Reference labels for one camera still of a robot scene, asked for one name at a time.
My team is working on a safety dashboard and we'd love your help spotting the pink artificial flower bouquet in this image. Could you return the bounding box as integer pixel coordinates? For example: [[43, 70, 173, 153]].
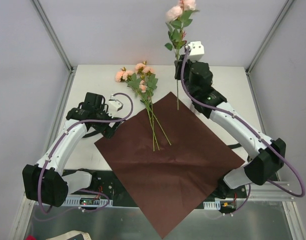
[[114, 61, 171, 151]]

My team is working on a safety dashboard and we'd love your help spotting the light pink rose stem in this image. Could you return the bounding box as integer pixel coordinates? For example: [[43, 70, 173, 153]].
[[164, 0, 201, 111]]

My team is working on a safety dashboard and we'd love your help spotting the red and maroon wrapping paper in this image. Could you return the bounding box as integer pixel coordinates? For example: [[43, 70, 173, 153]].
[[95, 93, 244, 238]]

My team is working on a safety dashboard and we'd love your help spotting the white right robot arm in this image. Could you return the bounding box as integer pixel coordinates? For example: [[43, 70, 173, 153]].
[[174, 55, 286, 199]]

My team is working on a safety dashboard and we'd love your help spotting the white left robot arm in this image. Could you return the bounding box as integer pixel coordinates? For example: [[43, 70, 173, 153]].
[[22, 92, 123, 207]]

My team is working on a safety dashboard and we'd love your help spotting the red cloth item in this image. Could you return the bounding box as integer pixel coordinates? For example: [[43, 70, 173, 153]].
[[25, 235, 37, 240]]

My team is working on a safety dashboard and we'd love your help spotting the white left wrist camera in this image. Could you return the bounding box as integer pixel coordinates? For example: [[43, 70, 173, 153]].
[[108, 99, 124, 112]]

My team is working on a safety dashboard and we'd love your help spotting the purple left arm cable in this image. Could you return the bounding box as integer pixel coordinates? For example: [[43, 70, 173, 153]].
[[32, 92, 134, 222]]

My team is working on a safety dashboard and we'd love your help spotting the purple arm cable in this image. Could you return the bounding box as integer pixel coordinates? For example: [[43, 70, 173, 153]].
[[32, 92, 134, 222], [180, 47, 306, 218]]

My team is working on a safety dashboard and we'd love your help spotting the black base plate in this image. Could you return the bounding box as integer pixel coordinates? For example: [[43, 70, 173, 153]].
[[70, 169, 248, 213]]

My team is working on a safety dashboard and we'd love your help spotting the left white cable duct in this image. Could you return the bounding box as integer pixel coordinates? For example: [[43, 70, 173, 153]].
[[34, 196, 114, 208]]

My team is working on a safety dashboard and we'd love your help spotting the white cable duct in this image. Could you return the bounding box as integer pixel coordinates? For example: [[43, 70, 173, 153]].
[[202, 200, 236, 211], [34, 196, 114, 208]]

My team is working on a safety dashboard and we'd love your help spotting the right rear frame post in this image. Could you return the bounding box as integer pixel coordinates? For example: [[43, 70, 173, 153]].
[[245, 0, 296, 76]]

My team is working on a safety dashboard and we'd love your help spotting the frame post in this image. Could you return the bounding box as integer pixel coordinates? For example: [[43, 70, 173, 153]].
[[245, 0, 296, 76], [30, 0, 74, 73]]

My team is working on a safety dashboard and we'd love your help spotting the left rear frame post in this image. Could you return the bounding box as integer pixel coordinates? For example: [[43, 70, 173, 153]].
[[30, 0, 74, 73]]

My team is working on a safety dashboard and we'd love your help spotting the right white cable duct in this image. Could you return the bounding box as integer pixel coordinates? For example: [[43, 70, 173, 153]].
[[202, 200, 236, 211]]

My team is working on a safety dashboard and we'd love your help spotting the aluminium frame rail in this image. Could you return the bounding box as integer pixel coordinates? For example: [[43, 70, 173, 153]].
[[24, 174, 293, 201]]

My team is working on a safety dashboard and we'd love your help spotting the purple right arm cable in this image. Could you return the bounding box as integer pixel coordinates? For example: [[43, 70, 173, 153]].
[[180, 47, 306, 218]]

